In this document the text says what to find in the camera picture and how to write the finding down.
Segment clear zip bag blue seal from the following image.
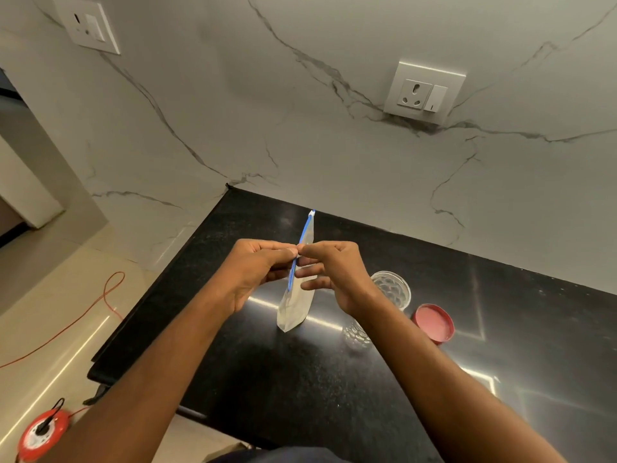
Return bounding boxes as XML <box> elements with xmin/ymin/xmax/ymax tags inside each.
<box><xmin>277</xmin><ymin>209</ymin><xmax>317</xmax><ymax>333</ymax></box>

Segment red extension cord reel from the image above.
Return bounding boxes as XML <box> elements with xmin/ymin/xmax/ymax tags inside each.
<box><xmin>16</xmin><ymin>408</ymin><xmax>71</xmax><ymax>463</ymax></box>

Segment person's left hand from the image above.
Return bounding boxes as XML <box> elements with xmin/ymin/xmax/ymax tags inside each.
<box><xmin>215</xmin><ymin>238</ymin><xmax>300</xmax><ymax>315</ymax></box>

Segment dark cabinet handle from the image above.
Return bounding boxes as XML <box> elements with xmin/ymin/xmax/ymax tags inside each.
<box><xmin>175</xmin><ymin>404</ymin><xmax>209</xmax><ymax>421</ymax></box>

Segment person's right forearm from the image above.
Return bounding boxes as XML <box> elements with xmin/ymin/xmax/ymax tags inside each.
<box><xmin>353</xmin><ymin>291</ymin><xmax>568</xmax><ymax>463</ymax></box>

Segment orange power cable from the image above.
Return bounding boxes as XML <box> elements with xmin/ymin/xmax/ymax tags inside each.
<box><xmin>0</xmin><ymin>271</ymin><xmax>126</xmax><ymax>370</ymax></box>

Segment person's right hand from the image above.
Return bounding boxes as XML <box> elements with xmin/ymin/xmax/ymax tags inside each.
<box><xmin>294</xmin><ymin>240</ymin><xmax>382</xmax><ymax>320</ymax></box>

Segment red jar lid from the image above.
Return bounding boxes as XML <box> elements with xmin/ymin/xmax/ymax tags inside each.
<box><xmin>412</xmin><ymin>304</ymin><xmax>456</xmax><ymax>345</ymax></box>

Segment clear patterned glass jar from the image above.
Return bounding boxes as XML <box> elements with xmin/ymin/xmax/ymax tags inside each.
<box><xmin>343</xmin><ymin>271</ymin><xmax>412</xmax><ymax>351</ymax></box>

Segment white wall socket with switch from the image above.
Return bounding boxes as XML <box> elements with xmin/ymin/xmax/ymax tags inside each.
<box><xmin>50</xmin><ymin>0</ymin><xmax>121</xmax><ymax>56</ymax></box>
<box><xmin>384</xmin><ymin>61</ymin><xmax>467</xmax><ymax>126</ymax></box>

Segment black plug with cable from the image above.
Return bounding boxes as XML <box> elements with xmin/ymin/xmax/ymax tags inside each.
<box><xmin>35</xmin><ymin>398</ymin><xmax>66</xmax><ymax>435</ymax></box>

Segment person's left forearm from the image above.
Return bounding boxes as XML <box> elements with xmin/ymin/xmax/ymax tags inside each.
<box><xmin>38</xmin><ymin>283</ymin><xmax>237</xmax><ymax>463</ymax></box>

